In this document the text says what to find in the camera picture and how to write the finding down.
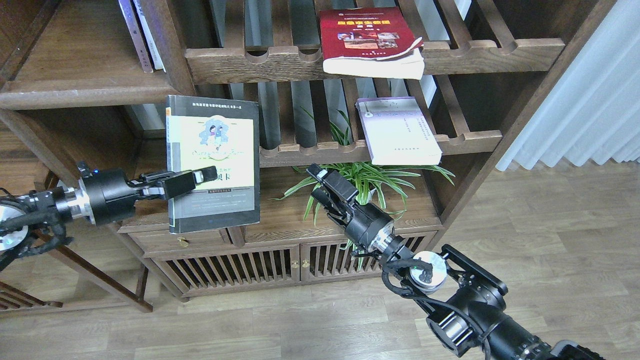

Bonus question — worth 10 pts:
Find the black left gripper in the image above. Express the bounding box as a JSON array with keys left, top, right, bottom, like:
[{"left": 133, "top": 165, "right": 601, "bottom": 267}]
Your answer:
[{"left": 77, "top": 161, "right": 218, "bottom": 226}]

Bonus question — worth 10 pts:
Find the dark wooden bookshelf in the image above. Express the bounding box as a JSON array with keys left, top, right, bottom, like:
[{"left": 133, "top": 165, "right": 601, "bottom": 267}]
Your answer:
[{"left": 1, "top": 0, "right": 615, "bottom": 302}]

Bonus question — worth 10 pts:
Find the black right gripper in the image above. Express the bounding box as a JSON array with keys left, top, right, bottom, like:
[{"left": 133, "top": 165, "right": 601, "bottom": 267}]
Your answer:
[{"left": 306, "top": 163, "right": 396, "bottom": 256}]

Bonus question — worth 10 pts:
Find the red cover book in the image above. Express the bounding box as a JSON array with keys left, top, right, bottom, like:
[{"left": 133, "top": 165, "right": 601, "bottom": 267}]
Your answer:
[{"left": 319, "top": 7, "right": 425, "bottom": 80}]

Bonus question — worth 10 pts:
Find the white plant pot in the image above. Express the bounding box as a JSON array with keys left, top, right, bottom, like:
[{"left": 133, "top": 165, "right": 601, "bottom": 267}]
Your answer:
[{"left": 356, "top": 187, "right": 377, "bottom": 205}]

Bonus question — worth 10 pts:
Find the white pleated curtain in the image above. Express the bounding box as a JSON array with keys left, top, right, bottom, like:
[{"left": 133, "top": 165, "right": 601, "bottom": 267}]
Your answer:
[{"left": 496, "top": 0, "right": 640, "bottom": 171}]

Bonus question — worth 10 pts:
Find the green spider plant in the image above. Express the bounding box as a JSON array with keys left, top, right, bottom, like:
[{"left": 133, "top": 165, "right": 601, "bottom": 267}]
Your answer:
[{"left": 270, "top": 107, "right": 456, "bottom": 271}]

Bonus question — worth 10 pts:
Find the white spine upright book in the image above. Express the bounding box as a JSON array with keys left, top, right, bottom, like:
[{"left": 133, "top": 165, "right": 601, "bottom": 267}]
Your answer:
[{"left": 133, "top": 0, "right": 165, "bottom": 71}]

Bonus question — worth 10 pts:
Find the wooden side furniture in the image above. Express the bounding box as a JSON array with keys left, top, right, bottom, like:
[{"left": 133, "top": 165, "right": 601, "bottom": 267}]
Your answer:
[{"left": 0, "top": 122, "right": 153, "bottom": 314}]

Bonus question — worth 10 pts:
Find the black yellow-green cover book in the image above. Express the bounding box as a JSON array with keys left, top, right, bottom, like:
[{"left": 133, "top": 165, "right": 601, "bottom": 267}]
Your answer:
[{"left": 166, "top": 95, "right": 260, "bottom": 234}]

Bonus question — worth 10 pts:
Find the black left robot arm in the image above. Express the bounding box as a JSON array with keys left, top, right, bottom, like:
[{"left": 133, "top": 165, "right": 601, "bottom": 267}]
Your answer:
[{"left": 0, "top": 162, "right": 217, "bottom": 269}]

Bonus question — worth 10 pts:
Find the pale lavender cover book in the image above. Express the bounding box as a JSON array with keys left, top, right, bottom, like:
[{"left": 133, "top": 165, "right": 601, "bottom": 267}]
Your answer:
[{"left": 355, "top": 96, "right": 442, "bottom": 166}]

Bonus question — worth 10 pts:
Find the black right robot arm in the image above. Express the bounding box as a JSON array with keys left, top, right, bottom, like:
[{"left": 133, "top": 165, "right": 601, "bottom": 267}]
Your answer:
[{"left": 307, "top": 164, "right": 601, "bottom": 360}]

